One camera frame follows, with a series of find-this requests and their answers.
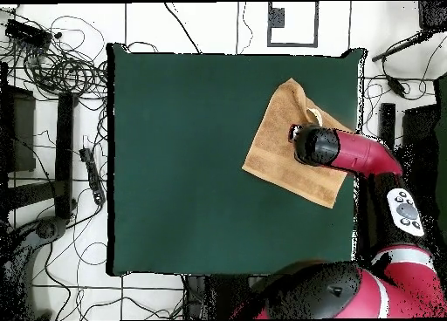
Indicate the black box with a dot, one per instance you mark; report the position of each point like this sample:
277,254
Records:
433,15

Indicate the dark green table cloth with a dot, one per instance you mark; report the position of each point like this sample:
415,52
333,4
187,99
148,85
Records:
174,125

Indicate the small black power adapter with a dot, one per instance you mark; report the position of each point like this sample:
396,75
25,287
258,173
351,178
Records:
396,86

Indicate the black panel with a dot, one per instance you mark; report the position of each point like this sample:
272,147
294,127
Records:
422,132
21,132

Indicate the green cloth sheet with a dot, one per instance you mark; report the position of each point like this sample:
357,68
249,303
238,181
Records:
442,143

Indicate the tan terry towel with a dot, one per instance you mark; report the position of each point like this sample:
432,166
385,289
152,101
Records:
279,153

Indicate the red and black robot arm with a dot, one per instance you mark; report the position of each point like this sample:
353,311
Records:
359,153

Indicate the grey square floor frame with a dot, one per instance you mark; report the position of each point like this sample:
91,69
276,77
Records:
293,44

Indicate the black power strip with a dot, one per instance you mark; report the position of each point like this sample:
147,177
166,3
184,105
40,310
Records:
92,174

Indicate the black rod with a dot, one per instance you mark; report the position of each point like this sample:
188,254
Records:
401,46

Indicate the black stand bar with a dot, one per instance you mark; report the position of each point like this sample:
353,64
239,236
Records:
387,125
64,153

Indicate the grey round stand base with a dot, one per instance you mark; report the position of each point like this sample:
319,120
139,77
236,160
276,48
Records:
45,230

